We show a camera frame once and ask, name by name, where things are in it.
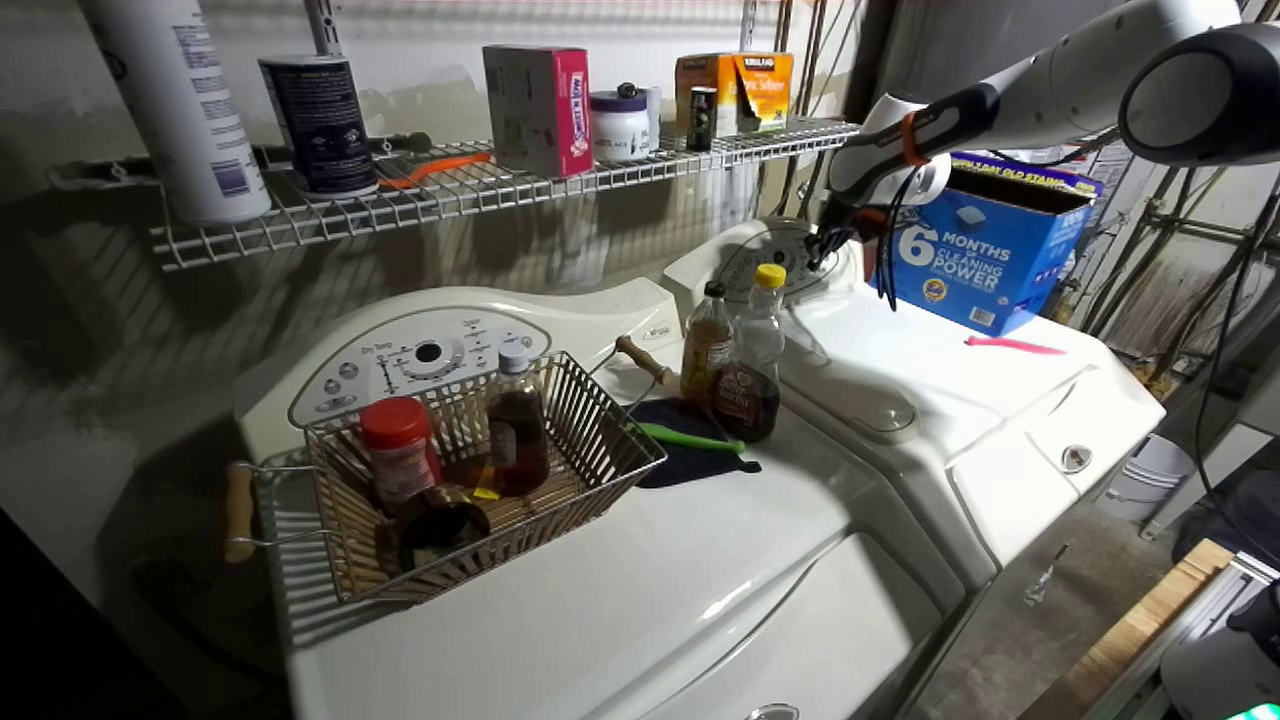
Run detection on wooden plank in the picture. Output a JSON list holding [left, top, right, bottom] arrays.
[[1016, 536, 1241, 720]]

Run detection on pink and grey box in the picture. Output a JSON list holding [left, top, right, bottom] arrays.
[[478, 44, 594, 185]]

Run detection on wooden stick handle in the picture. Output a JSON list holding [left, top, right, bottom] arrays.
[[610, 333, 682, 392]]

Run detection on dark squat jar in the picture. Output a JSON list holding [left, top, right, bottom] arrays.
[[374, 486, 494, 581]]

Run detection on tall white spray can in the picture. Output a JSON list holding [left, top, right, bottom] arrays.
[[75, 0, 281, 233]]

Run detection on blue Tide detergent box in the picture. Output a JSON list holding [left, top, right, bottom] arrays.
[[875, 149, 1107, 339]]

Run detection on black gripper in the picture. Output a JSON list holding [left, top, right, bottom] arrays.
[[757, 185, 886, 302]]

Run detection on dark blue round canister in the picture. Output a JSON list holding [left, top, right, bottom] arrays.
[[257, 51, 384, 203]]

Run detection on metal wire basket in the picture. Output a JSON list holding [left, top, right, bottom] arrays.
[[220, 349, 671, 654]]

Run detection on brown bottle black cap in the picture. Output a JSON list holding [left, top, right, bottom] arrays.
[[676, 277, 740, 412]]

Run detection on red lid spice jar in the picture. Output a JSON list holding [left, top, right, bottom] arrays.
[[351, 394, 449, 510]]

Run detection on dark sauce bottle white cap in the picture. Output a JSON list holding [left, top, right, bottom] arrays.
[[482, 349, 555, 499]]

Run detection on dark round jar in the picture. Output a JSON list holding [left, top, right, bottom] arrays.
[[705, 358, 787, 446]]

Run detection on metal rack frame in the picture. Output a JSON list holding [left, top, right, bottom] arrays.
[[1062, 154, 1280, 392]]

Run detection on white washer with detergent box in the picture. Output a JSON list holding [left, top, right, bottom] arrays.
[[659, 214, 1172, 593]]

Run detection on orange cardboard box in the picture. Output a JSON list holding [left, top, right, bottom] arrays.
[[671, 49, 801, 154]]

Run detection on clear bottle yellow cap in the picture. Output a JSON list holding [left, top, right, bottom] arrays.
[[729, 261, 791, 383]]

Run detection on white washer with basket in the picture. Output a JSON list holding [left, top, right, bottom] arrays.
[[230, 270, 981, 720]]

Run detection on white wire shelf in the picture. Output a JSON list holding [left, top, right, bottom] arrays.
[[149, 114, 863, 279]]

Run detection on orange flat tool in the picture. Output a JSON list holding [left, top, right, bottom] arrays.
[[374, 149, 501, 195]]

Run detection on white jar dark lid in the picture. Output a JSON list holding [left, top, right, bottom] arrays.
[[582, 78, 659, 166]]

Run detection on pink pen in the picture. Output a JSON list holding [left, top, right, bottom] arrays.
[[958, 333, 1072, 358]]

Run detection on white bucket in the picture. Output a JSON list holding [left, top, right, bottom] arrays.
[[1094, 432, 1199, 532]]

